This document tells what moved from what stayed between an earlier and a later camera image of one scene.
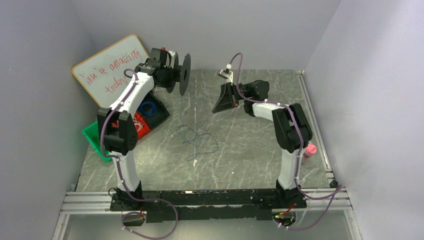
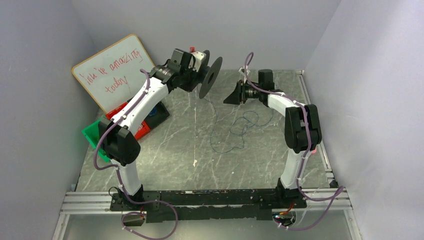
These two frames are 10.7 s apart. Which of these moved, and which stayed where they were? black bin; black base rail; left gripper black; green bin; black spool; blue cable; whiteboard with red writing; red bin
Moved: left gripper black; black spool; blue cable
Stayed: green bin; black base rail; black bin; red bin; whiteboard with red writing
